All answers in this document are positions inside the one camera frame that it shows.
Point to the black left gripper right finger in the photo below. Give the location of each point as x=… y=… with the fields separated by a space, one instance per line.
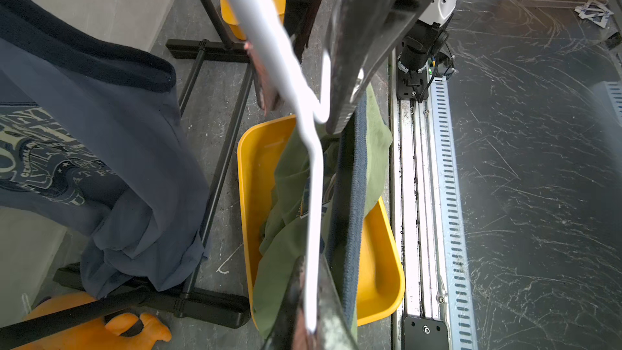
x=332 y=332

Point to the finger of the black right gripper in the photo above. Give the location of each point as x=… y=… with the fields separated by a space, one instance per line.
x=360 y=35
x=267 y=94

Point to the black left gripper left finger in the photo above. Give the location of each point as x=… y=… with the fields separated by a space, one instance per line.
x=289 y=332

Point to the plain green tank top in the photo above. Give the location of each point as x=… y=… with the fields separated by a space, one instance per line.
x=355 y=167

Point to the white wire hanger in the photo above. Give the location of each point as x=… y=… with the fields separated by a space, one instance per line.
x=261 y=24

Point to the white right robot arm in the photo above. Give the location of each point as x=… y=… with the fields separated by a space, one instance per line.
x=420 y=42

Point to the dark grey tank top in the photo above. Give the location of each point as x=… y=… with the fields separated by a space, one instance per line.
x=91 y=138

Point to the large yellow plastic tray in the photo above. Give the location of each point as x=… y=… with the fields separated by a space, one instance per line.
x=381 y=279

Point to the black clothes rack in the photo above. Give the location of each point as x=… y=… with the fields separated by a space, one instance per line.
x=33 y=248

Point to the orange plush toy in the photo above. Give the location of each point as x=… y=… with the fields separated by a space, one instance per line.
x=123 y=331

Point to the metal base rail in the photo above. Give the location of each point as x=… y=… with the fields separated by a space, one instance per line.
x=437 y=309

